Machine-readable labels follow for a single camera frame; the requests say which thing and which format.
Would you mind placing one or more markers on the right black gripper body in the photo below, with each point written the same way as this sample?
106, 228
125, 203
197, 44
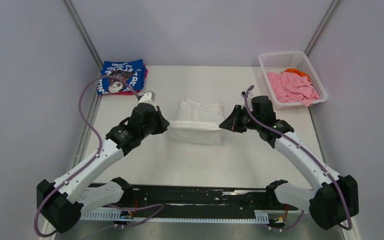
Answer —
241, 121

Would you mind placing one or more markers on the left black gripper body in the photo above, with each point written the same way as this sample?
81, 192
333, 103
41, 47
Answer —
156, 126

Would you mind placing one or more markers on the white printed t-shirt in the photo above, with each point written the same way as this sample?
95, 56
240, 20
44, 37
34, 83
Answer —
197, 123

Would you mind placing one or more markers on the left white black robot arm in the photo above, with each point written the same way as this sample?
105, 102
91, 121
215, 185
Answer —
63, 201

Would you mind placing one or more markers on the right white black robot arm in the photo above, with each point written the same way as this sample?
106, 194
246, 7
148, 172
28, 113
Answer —
332, 199

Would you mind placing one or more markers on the pink crumpled t-shirt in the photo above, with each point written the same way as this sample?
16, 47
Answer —
290, 87

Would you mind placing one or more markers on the white plastic basket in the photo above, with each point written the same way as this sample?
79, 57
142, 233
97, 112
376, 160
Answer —
277, 62

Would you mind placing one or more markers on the blue folded printed t-shirt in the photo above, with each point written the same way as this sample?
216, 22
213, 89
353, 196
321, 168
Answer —
119, 75

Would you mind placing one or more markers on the orange t-shirt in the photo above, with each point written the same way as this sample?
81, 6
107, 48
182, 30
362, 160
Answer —
298, 72

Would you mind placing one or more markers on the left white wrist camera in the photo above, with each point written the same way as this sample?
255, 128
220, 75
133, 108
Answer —
148, 98

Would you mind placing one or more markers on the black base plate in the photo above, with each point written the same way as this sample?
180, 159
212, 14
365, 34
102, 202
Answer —
193, 202

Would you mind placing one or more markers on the right corner aluminium post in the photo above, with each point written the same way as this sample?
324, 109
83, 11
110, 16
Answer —
322, 25

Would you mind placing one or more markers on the corner aluminium post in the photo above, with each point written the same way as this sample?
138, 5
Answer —
322, 25
73, 13

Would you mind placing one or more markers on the left corner aluminium post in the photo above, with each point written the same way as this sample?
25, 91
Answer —
73, 13

